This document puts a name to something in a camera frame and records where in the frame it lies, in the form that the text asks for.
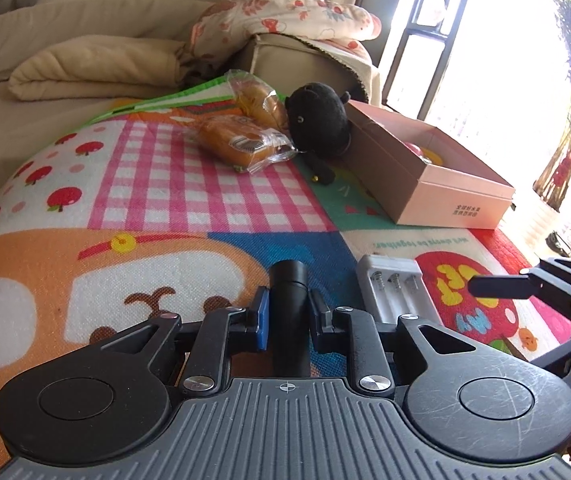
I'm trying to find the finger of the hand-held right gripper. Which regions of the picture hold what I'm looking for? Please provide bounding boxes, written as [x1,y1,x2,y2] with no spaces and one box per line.
[469,257,571,307]
[530,332,571,375]

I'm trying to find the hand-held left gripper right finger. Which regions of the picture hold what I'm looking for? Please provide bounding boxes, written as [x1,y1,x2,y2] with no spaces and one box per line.
[309,290,496,396]

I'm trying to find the large white plant pot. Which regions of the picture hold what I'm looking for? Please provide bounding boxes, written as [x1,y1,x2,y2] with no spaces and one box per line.
[519,187,561,251]

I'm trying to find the white battery charger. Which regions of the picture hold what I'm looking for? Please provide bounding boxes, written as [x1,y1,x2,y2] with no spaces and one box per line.
[356,254,441,326]

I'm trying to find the beige fringed cloth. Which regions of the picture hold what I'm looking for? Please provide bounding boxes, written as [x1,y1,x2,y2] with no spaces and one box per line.
[315,40,381,106]

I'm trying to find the black flashlight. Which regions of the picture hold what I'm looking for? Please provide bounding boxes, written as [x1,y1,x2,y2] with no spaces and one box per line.
[272,260,311,378]

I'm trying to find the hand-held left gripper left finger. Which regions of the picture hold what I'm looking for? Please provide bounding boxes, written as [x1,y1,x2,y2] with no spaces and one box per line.
[96,286,271,396]

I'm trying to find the colourful printed play mat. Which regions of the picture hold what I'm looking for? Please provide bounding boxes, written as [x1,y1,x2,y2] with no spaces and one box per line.
[0,75,566,480]

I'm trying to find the clear bread packet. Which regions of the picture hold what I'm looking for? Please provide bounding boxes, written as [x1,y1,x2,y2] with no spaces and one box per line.
[226,69,289,131]

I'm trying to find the folded beige blanket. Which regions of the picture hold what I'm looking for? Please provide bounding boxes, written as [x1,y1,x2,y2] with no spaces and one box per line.
[8,35,191,101]

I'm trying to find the black window frame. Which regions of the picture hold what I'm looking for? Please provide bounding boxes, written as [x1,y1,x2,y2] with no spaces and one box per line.
[380,0,471,116]

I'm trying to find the white floral blanket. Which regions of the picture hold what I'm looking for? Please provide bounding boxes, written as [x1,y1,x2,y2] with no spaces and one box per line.
[188,0,382,68]

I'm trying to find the beige sofa armrest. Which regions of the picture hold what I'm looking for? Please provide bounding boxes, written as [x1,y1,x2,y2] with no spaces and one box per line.
[238,34,361,96]

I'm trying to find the bread packet with barcode label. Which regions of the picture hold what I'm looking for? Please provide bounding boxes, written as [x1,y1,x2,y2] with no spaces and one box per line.
[196,114,299,175]

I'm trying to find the pink cardboard box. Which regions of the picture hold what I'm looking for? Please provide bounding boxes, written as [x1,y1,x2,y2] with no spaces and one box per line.
[338,100,516,226]

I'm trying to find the black plush toy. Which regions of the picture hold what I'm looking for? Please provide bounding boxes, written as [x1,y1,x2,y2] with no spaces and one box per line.
[285,82,353,186]

